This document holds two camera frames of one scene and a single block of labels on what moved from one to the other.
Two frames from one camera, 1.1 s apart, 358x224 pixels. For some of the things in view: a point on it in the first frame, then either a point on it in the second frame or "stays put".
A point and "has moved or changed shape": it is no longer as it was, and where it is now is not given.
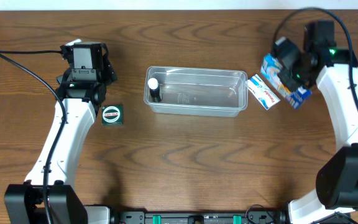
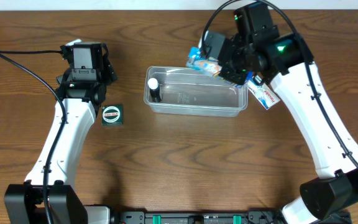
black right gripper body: [289, 81] -> [232, 73]
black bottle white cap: [154, 86] stays put
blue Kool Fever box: [296, 97] has moved or changed shape
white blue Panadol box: [261, 92] stays put
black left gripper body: [109, 72] stays put
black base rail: [142, 217] stays put
